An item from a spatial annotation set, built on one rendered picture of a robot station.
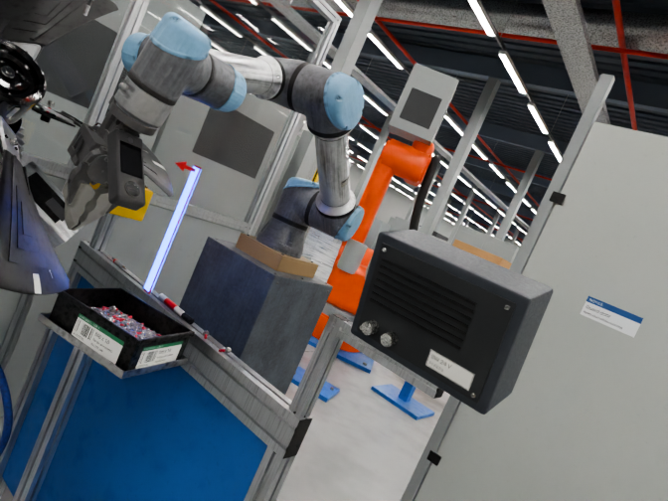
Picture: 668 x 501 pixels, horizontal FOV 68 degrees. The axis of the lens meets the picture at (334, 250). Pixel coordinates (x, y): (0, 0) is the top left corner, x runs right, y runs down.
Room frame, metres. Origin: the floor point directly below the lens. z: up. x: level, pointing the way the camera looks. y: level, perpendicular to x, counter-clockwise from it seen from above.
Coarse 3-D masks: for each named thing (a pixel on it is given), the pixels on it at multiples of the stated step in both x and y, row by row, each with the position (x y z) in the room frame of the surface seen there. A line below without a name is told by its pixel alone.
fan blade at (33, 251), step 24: (24, 168) 0.84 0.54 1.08; (0, 192) 0.73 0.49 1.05; (24, 192) 0.80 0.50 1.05; (0, 216) 0.71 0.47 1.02; (24, 216) 0.77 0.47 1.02; (0, 240) 0.70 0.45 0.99; (24, 240) 0.76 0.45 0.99; (48, 240) 0.86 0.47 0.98; (0, 264) 0.70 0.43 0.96; (24, 264) 0.75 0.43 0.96; (48, 264) 0.82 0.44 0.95; (24, 288) 0.74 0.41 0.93; (48, 288) 0.80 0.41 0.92
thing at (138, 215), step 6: (96, 186) 1.34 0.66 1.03; (150, 192) 1.35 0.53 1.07; (150, 198) 1.35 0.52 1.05; (114, 210) 1.29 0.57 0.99; (120, 210) 1.30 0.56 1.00; (126, 210) 1.31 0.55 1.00; (132, 210) 1.32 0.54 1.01; (138, 210) 1.34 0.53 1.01; (144, 210) 1.35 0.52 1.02; (120, 216) 1.31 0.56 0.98; (126, 216) 1.32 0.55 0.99; (132, 216) 1.33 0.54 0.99; (138, 216) 1.34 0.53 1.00
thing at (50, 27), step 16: (0, 0) 0.94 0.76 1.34; (16, 0) 0.95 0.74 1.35; (32, 0) 0.96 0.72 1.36; (48, 0) 0.97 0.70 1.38; (64, 0) 0.98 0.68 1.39; (80, 0) 1.01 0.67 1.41; (96, 0) 1.03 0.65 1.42; (0, 16) 0.92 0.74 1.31; (16, 16) 0.93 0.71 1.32; (32, 16) 0.93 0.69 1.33; (48, 16) 0.94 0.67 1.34; (64, 16) 0.96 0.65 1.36; (80, 16) 0.98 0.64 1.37; (96, 16) 1.00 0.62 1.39; (0, 32) 0.89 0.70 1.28; (16, 32) 0.90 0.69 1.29; (32, 32) 0.91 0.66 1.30; (48, 32) 0.92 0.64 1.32; (64, 32) 0.93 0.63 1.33
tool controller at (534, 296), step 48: (384, 240) 0.80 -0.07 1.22; (432, 240) 0.84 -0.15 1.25; (384, 288) 0.80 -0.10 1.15; (432, 288) 0.74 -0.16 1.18; (480, 288) 0.70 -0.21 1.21; (528, 288) 0.70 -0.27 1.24; (384, 336) 0.77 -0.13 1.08; (432, 336) 0.74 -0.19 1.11; (480, 336) 0.70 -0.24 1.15; (528, 336) 0.72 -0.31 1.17; (480, 384) 0.70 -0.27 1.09
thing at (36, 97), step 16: (0, 48) 0.80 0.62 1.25; (16, 48) 0.82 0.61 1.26; (0, 64) 0.79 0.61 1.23; (16, 64) 0.81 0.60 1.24; (32, 64) 0.83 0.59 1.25; (0, 80) 0.78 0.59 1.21; (16, 80) 0.81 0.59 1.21; (32, 80) 0.83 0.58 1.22; (0, 96) 0.76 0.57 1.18; (16, 96) 0.79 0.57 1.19; (32, 96) 0.81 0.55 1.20; (0, 112) 0.79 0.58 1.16; (16, 112) 0.80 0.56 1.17; (16, 128) 0.88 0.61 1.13
